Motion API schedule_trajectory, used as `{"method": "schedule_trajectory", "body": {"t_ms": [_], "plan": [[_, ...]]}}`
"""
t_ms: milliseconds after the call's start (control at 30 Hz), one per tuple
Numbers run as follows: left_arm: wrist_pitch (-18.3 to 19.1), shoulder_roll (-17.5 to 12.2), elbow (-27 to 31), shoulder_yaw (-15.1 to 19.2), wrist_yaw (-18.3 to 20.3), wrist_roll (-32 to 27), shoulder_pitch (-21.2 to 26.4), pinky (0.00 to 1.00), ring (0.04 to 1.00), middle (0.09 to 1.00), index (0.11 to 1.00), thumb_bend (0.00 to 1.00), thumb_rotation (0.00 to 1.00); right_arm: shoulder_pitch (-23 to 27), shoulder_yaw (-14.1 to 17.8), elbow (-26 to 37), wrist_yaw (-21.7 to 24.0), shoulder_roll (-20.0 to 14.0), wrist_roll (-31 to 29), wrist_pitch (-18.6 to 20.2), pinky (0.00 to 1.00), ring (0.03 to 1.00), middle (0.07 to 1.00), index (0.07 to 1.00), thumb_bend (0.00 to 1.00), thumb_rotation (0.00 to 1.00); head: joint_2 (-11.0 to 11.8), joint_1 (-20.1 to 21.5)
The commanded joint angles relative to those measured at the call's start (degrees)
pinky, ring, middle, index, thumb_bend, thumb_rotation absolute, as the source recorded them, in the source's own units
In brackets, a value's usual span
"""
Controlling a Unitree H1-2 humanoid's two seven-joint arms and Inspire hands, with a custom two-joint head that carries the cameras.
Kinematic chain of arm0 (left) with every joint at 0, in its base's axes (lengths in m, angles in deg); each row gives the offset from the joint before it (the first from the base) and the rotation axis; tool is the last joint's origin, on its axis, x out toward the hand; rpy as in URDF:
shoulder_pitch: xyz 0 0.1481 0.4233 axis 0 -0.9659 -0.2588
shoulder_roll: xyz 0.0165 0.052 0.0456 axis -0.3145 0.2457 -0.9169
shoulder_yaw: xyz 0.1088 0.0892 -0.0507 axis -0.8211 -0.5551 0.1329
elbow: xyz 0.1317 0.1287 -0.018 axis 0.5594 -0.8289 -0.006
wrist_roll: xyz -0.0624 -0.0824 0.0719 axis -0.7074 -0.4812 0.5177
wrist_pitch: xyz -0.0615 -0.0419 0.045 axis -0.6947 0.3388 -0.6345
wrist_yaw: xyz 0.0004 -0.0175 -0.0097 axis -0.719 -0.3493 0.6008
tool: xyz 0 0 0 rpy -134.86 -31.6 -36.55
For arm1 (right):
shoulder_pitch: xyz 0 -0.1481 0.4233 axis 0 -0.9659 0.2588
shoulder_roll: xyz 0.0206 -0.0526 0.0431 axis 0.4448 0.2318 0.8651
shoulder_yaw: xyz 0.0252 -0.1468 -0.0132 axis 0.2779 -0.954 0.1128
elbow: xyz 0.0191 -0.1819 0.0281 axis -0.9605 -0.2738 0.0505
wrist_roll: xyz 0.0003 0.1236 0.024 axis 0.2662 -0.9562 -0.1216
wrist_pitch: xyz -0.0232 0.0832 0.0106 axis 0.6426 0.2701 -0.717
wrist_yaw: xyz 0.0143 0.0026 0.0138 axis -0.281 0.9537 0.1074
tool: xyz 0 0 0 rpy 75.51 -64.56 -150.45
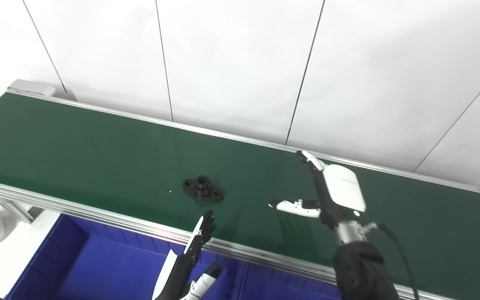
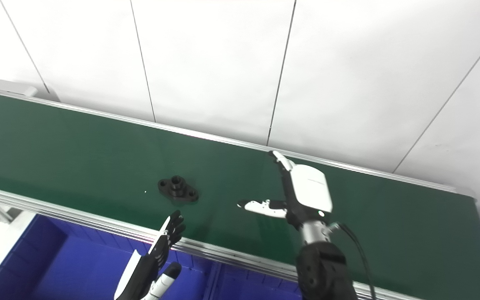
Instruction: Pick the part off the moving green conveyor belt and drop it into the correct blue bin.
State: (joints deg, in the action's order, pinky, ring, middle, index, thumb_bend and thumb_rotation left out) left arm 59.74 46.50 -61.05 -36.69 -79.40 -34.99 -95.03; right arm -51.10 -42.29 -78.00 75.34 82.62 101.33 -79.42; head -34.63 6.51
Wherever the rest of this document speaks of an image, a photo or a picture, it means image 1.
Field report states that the large blue plastic bin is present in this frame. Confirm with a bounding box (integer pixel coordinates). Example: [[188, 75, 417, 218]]
[[236, 260, 343, 300], [5, 213, 245, 300]]

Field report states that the green conveyor belt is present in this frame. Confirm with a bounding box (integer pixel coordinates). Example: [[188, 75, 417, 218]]
[[0, 92, 480, 300], [0, 90, 480, 300]]

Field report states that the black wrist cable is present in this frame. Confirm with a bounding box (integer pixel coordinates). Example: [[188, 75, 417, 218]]
[[365, 223, 420, 300]]

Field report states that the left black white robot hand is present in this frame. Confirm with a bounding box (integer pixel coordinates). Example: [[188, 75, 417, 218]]
[[152, 210, 224, 300]]

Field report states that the black flanged machine part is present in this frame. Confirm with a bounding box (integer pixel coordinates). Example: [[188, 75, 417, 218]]
[[182, 175, 225, 203]]

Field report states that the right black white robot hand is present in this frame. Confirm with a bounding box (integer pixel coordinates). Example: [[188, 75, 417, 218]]
[[268, 150, 368, 232]]

